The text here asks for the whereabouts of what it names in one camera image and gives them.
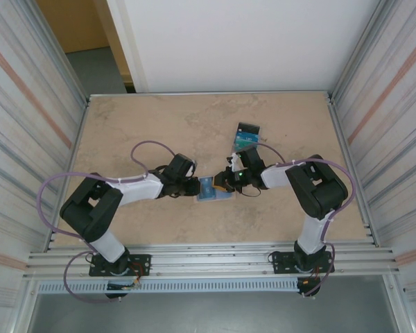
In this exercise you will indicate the black mounting clamp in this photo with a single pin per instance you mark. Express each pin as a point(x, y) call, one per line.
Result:
point(303, 288)
point(116, 296)

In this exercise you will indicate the aluminium table side rail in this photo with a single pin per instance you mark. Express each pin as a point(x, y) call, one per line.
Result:
point(343, 138)
point(77, 138)

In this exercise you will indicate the grey-blue pouch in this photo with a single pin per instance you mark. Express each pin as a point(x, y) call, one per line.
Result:
point(225, 197)

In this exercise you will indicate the black credit card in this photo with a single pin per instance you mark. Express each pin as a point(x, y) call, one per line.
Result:
point(249, 126)

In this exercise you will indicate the thin aluminium table edge rail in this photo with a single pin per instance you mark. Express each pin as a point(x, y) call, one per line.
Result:
point(208, 93)

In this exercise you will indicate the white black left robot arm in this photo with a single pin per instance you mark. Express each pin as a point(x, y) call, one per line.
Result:
point(138, 189)

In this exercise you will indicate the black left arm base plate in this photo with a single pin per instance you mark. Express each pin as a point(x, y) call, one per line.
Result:
point(144, 258)

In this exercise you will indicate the aluminium frame post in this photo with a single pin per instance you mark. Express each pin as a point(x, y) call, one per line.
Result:
point(355, 59)
point(60, 59)

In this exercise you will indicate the wooden door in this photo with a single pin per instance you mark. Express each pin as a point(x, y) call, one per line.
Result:
point(73, 24)

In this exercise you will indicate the aluminium rail beam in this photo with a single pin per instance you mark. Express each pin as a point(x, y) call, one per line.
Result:
point(211, 258)

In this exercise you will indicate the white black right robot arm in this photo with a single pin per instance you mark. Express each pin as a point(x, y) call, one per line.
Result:
point(274, 177)

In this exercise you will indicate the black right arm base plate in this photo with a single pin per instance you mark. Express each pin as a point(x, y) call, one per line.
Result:
point(281, 263)

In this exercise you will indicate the white door frame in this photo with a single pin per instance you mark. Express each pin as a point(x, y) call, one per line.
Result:
point(131, 52)

